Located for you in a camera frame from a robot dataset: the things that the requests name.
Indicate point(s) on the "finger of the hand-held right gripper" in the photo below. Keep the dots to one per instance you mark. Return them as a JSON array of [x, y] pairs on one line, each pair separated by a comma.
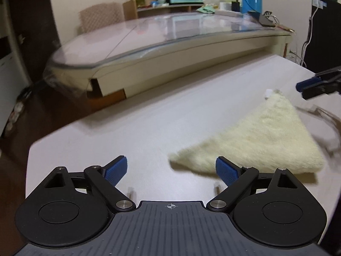
[[309, 84], [322, 90]]

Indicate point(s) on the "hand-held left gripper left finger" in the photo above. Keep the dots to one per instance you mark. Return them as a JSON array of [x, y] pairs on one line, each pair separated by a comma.
[[116, 170]]

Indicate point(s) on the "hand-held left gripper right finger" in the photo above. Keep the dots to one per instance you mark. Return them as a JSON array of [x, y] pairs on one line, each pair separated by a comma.
[[226, 172]]

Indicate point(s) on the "pale yellow towel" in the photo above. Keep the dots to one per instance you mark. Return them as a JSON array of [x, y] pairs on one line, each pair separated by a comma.
[[266, 138]]

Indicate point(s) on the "black appliance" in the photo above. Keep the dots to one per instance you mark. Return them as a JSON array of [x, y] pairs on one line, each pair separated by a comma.
[[326, 37]]

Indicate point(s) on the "black power bank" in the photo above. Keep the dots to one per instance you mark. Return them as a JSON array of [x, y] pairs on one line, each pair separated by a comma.
[[235, 6]]

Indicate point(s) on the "beige glass-topped dining table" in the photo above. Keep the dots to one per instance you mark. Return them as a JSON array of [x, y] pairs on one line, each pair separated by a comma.
[[186, 48]]

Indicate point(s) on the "green cloth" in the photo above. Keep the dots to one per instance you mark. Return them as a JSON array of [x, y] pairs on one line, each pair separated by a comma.
[[205, 8]]

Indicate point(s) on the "white plastic container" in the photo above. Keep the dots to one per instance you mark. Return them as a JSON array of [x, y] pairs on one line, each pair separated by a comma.
[[211, 0]]

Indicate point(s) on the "quilted beige chair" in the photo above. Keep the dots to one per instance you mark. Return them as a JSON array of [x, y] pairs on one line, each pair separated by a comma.
[[101, 16]]

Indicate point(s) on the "wooden shelf unit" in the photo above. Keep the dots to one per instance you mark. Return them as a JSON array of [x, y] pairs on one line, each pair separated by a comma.
[[130, 9]]

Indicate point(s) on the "dark brown door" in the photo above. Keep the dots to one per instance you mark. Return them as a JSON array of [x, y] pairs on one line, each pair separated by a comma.
[[32, 26]]

